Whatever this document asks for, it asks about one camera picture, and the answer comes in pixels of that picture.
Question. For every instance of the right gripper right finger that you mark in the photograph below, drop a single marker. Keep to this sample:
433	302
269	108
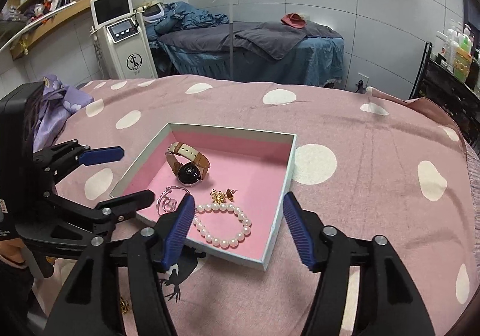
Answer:
388	301

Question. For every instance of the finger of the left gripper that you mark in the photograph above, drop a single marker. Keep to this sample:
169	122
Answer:
51	165
58	227

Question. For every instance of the dark grey blanket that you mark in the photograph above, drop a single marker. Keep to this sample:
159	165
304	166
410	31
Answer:
270	40

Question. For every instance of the gold charm cluster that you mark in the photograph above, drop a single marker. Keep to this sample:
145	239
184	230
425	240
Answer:
218	197

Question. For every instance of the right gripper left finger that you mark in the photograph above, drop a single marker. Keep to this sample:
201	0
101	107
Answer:
89	302

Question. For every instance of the crumpled blue duvet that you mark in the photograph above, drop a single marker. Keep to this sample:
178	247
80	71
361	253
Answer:
179	16

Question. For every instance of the blue massage bed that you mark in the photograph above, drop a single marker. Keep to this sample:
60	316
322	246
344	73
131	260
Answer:
313	62

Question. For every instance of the black trolley rack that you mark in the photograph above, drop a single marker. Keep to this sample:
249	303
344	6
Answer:
444	89

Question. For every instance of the red cloth on bed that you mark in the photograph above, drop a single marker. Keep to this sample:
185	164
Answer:
294	20

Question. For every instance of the green bottle on trolley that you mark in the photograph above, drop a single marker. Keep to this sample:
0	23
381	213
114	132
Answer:
465	39

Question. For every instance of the gold heart earring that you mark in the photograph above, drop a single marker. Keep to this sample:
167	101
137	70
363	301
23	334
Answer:
229	193

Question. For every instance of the white beauty machine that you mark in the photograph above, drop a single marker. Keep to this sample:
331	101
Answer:
120	41

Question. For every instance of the silver bangle with charm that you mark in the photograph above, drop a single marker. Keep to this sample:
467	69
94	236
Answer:
166	202

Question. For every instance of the mint box pink lining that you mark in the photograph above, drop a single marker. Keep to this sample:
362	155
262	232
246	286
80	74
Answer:
258	165

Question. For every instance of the purple floral cloth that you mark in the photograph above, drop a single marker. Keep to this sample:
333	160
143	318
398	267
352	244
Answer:
58	103

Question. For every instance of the wristwatch with leather strap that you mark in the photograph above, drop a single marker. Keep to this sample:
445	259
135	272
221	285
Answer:
187	163

